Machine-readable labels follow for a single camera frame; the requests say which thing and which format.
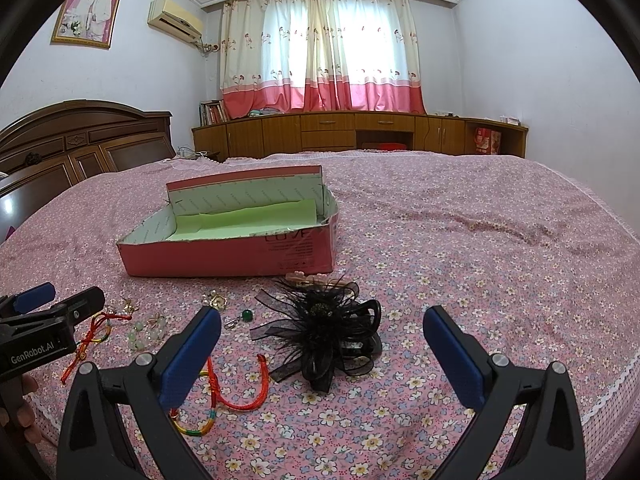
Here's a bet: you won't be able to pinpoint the person's left hand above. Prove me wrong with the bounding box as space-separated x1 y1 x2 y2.
1 375 42 444

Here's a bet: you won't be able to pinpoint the pale green bead bracelet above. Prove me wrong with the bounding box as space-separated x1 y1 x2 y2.
126 313 168 352

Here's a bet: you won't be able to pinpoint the red gift box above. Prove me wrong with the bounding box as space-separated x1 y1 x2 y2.
474 127 501 155

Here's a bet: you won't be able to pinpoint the green bead pendant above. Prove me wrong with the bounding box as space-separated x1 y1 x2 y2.
224 309 254 330

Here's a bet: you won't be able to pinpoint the dark wooden headboard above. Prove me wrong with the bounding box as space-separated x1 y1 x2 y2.
1 100 175 240

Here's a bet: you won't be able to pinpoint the pink cardboard box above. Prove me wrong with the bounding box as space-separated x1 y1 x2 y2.
117 165 338 278

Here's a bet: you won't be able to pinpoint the pink floral bedspread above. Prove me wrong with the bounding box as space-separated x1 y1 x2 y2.
1 152 639 479

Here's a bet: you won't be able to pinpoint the framed wedding photo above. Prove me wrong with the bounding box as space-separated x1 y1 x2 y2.
51 0 120 50

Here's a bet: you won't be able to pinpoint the cream wall air conditioner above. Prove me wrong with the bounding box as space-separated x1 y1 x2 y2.
148 0 204 44

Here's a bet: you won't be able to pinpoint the black feather hair accessory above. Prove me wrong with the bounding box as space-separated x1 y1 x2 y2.
250 281 382 393

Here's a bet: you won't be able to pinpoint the gold crystal earrings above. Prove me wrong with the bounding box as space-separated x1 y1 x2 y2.
202 290 227 311

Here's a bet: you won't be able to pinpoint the long wooden cabinet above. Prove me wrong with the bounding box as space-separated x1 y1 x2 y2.
192 112 528 160

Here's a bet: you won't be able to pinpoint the pink hair clip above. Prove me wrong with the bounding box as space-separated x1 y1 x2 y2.
284 271 338 286

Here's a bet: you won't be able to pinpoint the pink white curtains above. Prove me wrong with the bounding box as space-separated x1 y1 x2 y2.
219 0 425 118

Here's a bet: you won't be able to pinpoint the red braided cord bracelet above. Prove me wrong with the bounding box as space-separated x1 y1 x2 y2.
169 353 271 437

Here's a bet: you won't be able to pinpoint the books on cabinet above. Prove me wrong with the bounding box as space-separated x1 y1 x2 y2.
198 100 229 127

